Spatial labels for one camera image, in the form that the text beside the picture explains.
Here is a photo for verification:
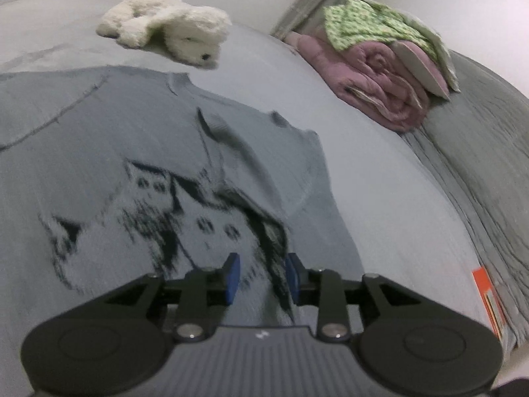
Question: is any white plush dog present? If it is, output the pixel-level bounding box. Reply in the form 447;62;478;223
96;0;232;70

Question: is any folded pink quilt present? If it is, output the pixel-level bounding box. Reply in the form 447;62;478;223
283;33;432;134

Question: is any grey bed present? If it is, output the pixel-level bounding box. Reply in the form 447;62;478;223
0;0;529;397

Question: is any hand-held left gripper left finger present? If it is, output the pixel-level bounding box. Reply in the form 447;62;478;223
97;252;241;342

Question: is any grey quilted bed cover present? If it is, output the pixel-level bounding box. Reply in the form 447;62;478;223
401;47;529;352

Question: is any grey sweater with black pattern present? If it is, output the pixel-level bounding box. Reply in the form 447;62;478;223
0;66;366;395

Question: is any orange label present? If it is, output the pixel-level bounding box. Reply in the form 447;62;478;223
472;268;508;342

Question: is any grey curtain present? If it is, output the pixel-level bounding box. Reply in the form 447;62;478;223
270;0;387;40

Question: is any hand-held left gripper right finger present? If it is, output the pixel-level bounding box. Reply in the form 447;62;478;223
286;252;418;342

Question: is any green checked blanket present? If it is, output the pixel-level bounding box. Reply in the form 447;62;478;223
323;0;461;94

